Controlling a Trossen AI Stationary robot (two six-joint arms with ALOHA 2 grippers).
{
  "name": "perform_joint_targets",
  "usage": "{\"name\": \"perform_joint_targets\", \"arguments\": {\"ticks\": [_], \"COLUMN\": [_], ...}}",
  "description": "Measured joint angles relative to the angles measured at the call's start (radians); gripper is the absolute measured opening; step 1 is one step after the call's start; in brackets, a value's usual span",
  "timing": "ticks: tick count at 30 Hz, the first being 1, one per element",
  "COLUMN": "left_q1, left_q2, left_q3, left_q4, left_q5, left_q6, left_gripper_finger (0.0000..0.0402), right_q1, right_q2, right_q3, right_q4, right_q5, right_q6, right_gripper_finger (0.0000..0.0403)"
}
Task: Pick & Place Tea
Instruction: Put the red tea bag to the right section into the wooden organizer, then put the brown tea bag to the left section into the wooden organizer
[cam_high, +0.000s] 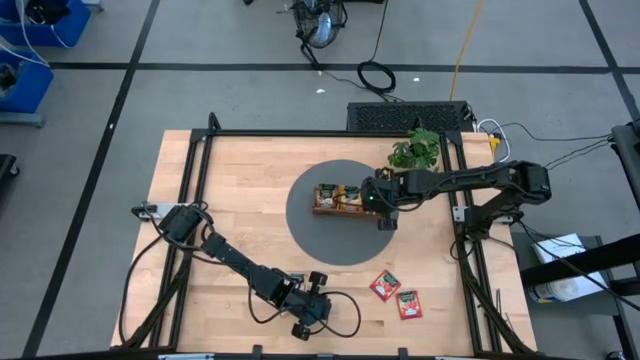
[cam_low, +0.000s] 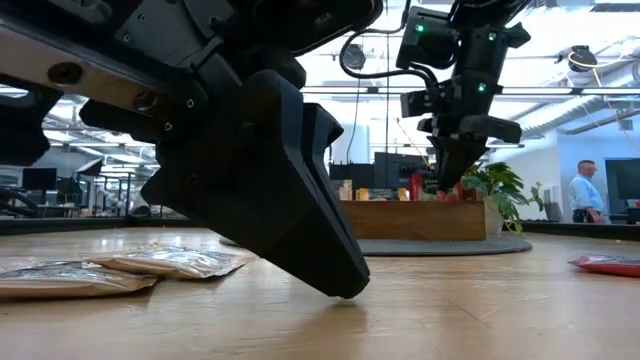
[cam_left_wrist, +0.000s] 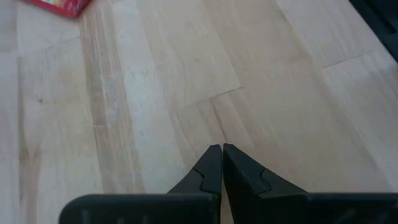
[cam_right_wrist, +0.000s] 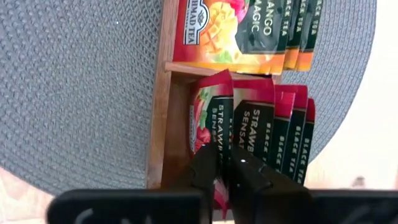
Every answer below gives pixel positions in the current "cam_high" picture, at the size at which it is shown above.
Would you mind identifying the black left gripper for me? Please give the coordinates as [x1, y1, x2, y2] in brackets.
[279, 269, 334, 342]

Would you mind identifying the dark wooden tea box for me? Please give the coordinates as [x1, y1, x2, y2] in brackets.
[312, 182, 382, 220]

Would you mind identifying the brown tea packet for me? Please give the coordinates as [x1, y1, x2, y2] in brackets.
[317, 183, 337, 207]

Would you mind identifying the green leafy potted plant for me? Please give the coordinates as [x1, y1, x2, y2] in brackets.
[387, 127, 442, 171]

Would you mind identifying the grey round table mat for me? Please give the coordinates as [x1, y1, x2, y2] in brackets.
[285, 158, 396, 267]

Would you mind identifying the black computer case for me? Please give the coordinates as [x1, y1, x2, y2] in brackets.
[346, 100, 474, 133]

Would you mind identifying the white paper sheet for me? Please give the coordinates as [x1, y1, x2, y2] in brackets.
[531, 232, 589, 266]

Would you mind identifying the black floor fan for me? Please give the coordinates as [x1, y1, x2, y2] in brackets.
[292, 0, 349, 69]

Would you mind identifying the white printed roll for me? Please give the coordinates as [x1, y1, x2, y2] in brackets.
[527, 272, 609, 305]

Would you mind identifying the black cart beam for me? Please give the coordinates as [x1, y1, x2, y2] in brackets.
[519, 232, 640, 296]

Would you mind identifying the blue storage bin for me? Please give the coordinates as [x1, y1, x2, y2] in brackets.
[0, 0, 92, 49]
[0, 49, 55, 115]

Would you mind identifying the black aluminium table frame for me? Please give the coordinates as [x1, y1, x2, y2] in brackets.
[119, 112, 539, 359]

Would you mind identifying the coiled black floor cable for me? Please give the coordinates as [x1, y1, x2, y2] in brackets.
[356, 60, 397, 95]

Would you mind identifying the yellow hanging cord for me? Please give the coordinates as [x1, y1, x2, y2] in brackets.
[448, 0, 485, 102]

